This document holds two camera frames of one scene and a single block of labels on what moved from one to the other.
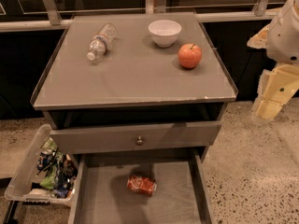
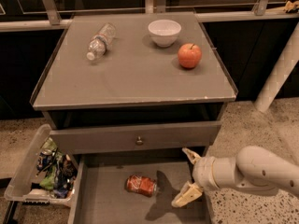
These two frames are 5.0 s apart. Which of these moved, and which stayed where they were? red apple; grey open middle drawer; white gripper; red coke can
Moved: white gripper
Stayed: red apple; grey open middle drawer; red coke can
